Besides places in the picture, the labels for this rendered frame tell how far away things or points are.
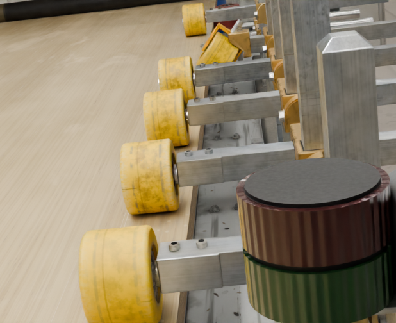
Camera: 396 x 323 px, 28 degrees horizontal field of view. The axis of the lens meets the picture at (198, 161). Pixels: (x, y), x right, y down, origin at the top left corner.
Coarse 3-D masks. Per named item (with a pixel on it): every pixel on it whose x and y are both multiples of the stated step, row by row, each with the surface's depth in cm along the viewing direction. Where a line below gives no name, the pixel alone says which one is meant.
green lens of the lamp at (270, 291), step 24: (360, 264) 30; (384, 264) 31; (264, 288) 31; (288, 288) 30; (312, 288) 30; (336, 288) 30; (360, 288) 30; (384, 288) 31; (264, 312) 31; (288, 312) 30; (312, 312) 30; (336, 312) 30; (360, 312) 30
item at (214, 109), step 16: (384, 80) 111; (224, 96) 113; (240, 96) 112; (256, 96) 111; (272, 96) 110; (384, 96) 109; (192, 112) 111; (208, 112) 110; (224, 112) 111; (240, 112) 111; (256, 112) 111; (272, 112) 110
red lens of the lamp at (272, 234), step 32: (384, 192) 30; (256, 224) 30; (288, 224) 29; (320, 224) 29; (352, 224) 29; (384, 224) 30; (256, 256) 31; (288, 256) 30; (320, 256) 29; (352, 256) 30
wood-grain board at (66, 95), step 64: (0, 64) 202; (64, 64) 190; (128, 64) 180; (0, 128) 137; (64, 128) 131; (128, 128) 126; (192, 128) 122; (0, 192) 103; (64, 192) 100; (192, 192) 95; (0, 256) 83; (64, 256) 81; (0, 320) 69; (64, 320) 68
